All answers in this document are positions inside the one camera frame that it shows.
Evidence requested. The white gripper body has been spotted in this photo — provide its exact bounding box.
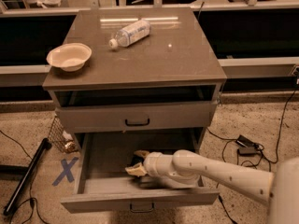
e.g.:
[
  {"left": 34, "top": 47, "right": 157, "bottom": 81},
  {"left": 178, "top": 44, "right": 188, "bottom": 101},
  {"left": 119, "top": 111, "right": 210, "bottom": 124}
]
[{"left": 143, "top": 152, "right": 164, "bottom": 176}]

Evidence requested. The dark rxbar blueberry bar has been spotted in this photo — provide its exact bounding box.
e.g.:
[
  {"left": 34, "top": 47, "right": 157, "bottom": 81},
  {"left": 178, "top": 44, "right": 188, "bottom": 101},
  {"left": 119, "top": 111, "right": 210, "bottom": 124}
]
[{"left": 131, "top": 155, "right": 144, "bottom": 167}]

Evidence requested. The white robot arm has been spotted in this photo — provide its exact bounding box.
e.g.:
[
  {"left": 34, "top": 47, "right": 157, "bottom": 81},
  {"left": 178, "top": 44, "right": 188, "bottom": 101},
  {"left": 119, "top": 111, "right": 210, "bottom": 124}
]
[{"left": 125, "top": 150, "right": 299, "bottom": 224}]

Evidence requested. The open grey middle drawer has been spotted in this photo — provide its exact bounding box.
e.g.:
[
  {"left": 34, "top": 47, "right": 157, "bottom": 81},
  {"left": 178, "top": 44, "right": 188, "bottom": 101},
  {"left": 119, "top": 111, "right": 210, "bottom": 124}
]
[{"left": 61, "top": 129, "right": 219, "bottom": 213}]

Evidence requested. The closed grey top drawer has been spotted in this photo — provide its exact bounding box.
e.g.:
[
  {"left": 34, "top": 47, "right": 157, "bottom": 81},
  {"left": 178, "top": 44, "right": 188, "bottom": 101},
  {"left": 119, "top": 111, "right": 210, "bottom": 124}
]
[{"left": 56, "top": 102, "right": 217, "bottom": 133}]

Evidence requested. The grey drawer cabinet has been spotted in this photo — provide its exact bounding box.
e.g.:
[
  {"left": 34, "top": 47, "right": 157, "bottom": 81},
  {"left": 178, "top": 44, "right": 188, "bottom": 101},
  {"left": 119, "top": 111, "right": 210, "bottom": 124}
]
[{"left": 42, "top": 7, "right": 228, "bottom": 216}]

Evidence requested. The blue tape cross mark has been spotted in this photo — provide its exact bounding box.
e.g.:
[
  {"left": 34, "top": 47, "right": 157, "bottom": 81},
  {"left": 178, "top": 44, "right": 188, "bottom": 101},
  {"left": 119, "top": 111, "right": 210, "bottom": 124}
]
[{"left": 52, "top": 157, "right": 78, "bottom": 186}]

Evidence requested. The black power adapter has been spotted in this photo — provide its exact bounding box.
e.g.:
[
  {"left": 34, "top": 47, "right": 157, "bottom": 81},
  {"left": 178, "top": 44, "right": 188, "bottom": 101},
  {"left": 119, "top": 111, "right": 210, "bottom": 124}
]
[{"left": 235, "top": 135, "right": 261, "bottom": 156}]

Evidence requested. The black bar left floor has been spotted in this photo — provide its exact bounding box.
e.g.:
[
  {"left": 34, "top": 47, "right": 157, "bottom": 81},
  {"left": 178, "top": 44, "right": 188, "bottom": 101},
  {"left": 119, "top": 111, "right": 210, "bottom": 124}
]
[{"left": 3, "top": 138, "right": 51, "bottom": 217}]

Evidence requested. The white paper bowl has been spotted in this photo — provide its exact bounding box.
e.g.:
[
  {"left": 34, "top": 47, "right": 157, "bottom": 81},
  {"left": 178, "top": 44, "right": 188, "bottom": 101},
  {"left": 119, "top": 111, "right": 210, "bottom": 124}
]
[{"left": 46, "top": 43, "right": 92, "bottom": 72}]

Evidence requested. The clear plastic water bottle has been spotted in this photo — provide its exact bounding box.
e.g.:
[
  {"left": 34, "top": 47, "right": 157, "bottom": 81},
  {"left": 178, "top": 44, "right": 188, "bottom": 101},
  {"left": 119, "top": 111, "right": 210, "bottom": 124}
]
[{"left": 109, "top": 20, "right": 151, "bottom": 49}]

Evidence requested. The wire mesh waste basket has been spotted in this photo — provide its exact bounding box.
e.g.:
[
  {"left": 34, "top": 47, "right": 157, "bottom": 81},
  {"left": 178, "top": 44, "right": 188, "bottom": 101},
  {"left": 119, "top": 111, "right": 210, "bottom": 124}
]
[{"left": 48, "top": 117, "right": 78, "bottom": 153}]

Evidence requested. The black floor cable left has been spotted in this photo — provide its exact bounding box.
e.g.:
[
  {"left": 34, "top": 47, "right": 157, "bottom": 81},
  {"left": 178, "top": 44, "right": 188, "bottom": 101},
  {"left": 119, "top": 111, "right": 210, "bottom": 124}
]
[{"left": 0, "top": 129, "right": 50, "bottom": 224}]

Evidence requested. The black floor cable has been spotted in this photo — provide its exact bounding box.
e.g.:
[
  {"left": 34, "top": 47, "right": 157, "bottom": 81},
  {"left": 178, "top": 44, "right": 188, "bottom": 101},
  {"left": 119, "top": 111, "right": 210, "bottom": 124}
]
[
  {"left": 0, "top": 129, "right": 50, "bottom": 224},
  {"left": 206, "top": 89, "right": 298, "bottom": 224}
]

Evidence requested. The black floor cable right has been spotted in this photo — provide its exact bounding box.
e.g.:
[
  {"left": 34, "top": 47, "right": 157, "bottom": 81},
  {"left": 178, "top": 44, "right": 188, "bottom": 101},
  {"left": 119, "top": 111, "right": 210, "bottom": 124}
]
[{"left": 206, "top": 89, "right": 298, "bottom": 224}]

